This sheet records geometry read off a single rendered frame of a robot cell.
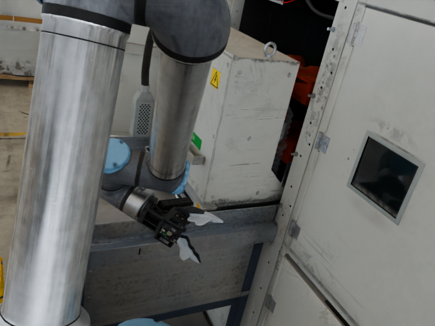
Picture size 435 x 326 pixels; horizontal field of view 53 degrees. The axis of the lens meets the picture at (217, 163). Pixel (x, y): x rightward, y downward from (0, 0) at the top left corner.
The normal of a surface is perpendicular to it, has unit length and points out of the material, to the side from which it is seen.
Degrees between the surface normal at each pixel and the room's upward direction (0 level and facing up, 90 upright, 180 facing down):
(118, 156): 32
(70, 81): 74
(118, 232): 90
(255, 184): 90
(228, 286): 90
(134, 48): 90
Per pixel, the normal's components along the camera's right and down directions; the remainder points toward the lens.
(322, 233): -0.89, 0.04
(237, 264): 0.42, 0.47
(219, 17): 0.79, 0.29
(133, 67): 0.13, 0.46
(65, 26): -0.16, 0.14
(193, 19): 0.35, 0.66
